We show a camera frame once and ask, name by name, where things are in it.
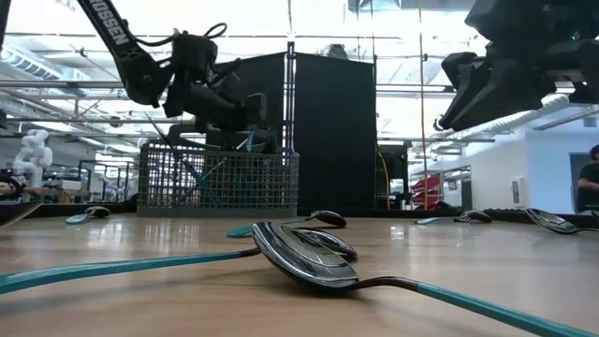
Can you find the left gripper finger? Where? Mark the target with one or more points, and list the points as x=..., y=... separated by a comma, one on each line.
x=257, y=107

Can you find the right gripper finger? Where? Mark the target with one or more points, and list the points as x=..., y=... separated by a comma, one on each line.
x=458, y=68
x=496, y=93

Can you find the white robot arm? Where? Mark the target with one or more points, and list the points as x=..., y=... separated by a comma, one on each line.
x=33, y=154

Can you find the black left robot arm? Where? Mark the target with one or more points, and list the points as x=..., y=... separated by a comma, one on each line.
x=117, y=37

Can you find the grey mesh cutlery basket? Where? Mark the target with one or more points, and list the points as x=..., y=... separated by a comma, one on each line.
x=262, y=187

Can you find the thin yellow vertical pole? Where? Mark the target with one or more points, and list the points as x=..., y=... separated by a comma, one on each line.
x=423, y=164

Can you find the black cabinet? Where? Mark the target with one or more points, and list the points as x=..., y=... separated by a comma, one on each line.
x=398, y=164

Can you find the red storage bins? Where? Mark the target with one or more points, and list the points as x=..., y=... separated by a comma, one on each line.
x=428, y=187

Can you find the person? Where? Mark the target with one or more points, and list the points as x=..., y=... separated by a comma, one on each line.
x=589, y=182

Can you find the grey horizontal beam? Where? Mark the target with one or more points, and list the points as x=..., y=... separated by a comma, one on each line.
x=47, y=84

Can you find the wooden workbench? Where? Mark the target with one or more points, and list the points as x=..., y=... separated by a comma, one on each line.
x=56, y=193

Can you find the white ribbed air duct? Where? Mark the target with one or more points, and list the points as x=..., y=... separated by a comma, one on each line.
x=524, y=117

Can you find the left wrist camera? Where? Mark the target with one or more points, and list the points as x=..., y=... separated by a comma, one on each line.
x=194, y=56

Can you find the black metal post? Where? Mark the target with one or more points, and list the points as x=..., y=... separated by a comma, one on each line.
x=290, y=70

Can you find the white wall box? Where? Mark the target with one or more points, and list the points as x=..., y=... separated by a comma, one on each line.
x=518, y=192

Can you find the black table edge rail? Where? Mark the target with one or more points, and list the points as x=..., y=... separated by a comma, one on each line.
x=409, y=213

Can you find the silver air duct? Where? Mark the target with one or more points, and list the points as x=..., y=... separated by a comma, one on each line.
x=28, y=63

